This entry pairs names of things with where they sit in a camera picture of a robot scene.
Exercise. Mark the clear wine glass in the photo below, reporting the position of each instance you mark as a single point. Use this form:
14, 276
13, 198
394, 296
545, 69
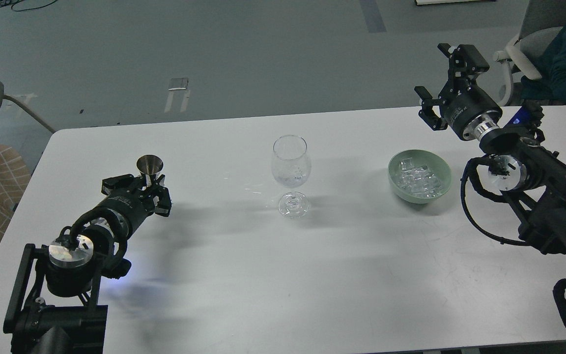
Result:
291, 168

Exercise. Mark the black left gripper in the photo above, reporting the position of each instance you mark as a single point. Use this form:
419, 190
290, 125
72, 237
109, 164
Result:
130, 206

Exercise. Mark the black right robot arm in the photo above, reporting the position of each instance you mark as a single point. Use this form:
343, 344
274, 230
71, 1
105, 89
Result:
515, 168

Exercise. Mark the grey office chair right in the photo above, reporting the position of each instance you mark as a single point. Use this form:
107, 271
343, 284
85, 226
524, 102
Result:
543, 20

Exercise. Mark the steel double jigger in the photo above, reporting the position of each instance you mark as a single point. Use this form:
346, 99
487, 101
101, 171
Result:
149, 167

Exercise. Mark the clear ice cubes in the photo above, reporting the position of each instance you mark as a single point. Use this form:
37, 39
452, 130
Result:
419, 180

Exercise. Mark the green bowl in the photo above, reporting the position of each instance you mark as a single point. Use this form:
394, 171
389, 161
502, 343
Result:
420, 157

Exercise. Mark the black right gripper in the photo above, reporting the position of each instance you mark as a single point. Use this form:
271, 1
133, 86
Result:
470, 112

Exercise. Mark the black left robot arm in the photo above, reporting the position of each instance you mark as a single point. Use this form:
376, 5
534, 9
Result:
53, 308

